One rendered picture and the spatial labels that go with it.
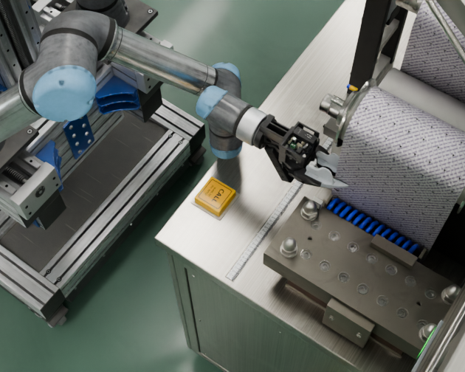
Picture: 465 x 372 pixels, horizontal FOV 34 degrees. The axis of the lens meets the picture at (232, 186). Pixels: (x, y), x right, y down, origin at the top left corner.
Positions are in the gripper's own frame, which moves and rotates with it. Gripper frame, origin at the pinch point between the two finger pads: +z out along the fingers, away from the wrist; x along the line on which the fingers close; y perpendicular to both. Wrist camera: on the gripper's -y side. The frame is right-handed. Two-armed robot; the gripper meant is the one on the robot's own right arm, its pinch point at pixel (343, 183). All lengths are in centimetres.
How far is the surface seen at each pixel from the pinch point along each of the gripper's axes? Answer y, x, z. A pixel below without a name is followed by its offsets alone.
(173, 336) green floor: -109, -24, -37
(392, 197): 5.3, -0.2, 10.4
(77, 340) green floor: -109, -43, -63
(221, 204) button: -16.7, -11.5, -23.2
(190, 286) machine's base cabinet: -37, -26, -23
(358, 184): 2.9, -0.2, 3.2
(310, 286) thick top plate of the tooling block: -8.2, -20.0, 5.0
